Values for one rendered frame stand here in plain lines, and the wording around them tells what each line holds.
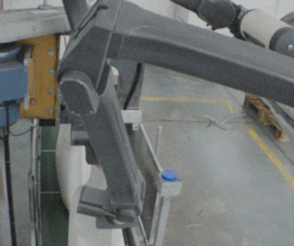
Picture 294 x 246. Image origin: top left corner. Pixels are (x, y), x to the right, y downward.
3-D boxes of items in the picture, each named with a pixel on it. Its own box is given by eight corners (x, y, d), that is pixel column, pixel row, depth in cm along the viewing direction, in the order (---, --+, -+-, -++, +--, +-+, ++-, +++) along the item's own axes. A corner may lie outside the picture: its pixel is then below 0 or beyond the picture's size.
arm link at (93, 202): (137, 216, 82) (143, 179, 87) (80, 202, 80) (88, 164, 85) (124, 236, 92) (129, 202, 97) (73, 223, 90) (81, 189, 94)
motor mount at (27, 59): (32, 111, 120) (33, 59, 112) (10, 111, 118) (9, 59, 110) (35, 77, 143) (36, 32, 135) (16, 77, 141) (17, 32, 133)
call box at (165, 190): (180, 195, 158) (182, 182, 155) (159, 196, 156) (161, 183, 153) (174, 183, 165) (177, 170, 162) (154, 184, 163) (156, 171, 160)
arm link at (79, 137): (118, 113, 108) (113, 99, 115) (73, 112, 104) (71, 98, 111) (114, 153, 113) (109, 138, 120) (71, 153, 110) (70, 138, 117)
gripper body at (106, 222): (94, 202, 100) (97, 198, 94) (136, 200, 103) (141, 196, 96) (95, 229, 99) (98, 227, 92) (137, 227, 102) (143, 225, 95)
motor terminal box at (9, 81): (29, 105, 114) (29, 67, 109) (-5, 112, 108) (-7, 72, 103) (19, 94, 120) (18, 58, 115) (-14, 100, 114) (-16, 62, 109)
